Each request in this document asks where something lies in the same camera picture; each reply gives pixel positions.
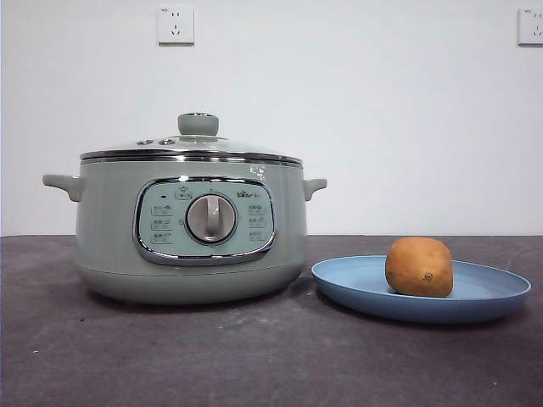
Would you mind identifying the glass lid with green knob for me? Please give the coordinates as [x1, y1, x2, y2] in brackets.
[79, 112, 305, 164]

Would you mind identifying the blue round plate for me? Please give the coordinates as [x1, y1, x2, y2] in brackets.
[311, 255, 532, 326]

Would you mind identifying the white wall socket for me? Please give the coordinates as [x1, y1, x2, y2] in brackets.
[517, 7, 543, 47]
[158, 7, 196, 47]

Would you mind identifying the brown potato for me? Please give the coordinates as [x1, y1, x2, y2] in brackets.
[384, 237, 454, 298]

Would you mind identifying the pale green electric steamer pot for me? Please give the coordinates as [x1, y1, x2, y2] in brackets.
[41, 159, 328, 305]

